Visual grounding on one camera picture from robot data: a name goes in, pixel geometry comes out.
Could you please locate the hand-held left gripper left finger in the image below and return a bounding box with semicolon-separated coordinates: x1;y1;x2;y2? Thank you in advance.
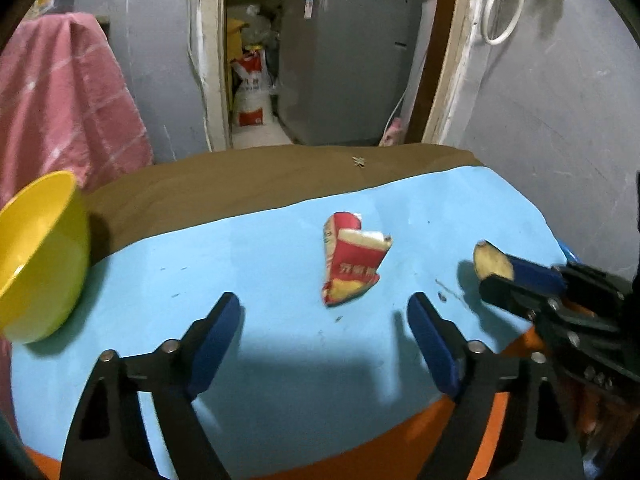
60;292;241;480

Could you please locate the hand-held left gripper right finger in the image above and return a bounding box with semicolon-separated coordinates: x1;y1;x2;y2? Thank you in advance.
407;292;586;480

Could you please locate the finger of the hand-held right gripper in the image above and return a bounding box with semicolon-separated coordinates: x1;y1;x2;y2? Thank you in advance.
479;275;617;347
505;255;626;307

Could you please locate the potato piece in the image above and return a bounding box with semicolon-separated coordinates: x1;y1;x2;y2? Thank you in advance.
472;240;516;281

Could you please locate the red snack wrapper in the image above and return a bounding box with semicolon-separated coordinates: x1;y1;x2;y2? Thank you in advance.
321;211;393;307

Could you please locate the yellow plastic bowl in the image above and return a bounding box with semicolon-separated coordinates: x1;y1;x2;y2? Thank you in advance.
0;170;92;345

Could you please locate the blue and orange mat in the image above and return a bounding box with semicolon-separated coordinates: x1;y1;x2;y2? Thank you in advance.
10;162;583;480

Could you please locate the brown sheet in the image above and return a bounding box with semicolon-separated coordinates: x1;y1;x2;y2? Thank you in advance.
82;142;486;261

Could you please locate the pink striped cloth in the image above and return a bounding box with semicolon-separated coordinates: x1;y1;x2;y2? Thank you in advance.
381;117;406;147

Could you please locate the white and red sack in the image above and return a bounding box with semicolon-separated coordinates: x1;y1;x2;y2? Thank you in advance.
231;50;276;131

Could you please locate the pink checked cloth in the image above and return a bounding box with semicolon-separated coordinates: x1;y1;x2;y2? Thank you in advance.
0;11;153;211

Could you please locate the grey appliance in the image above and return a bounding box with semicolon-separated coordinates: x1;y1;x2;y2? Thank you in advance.
277;0;423;147

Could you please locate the yellow container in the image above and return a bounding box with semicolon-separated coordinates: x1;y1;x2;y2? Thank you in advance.
227;19;249;61

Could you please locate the white looped cable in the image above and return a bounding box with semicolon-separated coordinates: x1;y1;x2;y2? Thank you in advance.
481;0;528;45

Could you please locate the white door frame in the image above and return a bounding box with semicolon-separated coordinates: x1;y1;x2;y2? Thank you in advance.
187;0;493;153

